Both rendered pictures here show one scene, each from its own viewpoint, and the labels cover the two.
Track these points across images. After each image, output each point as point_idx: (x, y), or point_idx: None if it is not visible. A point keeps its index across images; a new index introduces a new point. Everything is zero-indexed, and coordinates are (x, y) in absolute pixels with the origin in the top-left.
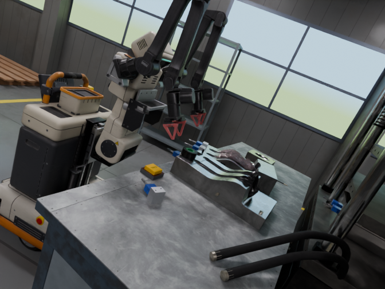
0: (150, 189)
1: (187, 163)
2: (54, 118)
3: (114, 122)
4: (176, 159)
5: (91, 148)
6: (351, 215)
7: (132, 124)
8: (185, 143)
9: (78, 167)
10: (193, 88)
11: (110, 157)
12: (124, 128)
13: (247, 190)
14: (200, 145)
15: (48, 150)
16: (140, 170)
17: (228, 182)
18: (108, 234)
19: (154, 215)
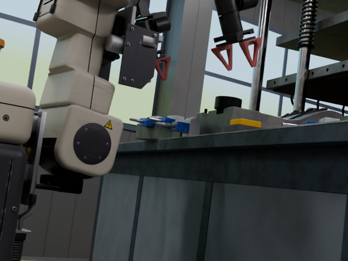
0: (325, 120)
1: (255, 111)
2: (16, 85)
3: (96, 82)
4: (235, 111)
5: (38, 163)
6: None
7: (139, 74)
8: (149, 118)
9: (26, 216)
10: (142, 12)
11: (99, 161)
12: (114, 90)
13: None
14: (172, 115)
15: (16, 170)
16: (238, 128)
17: (320, 113)
18: None
19: None
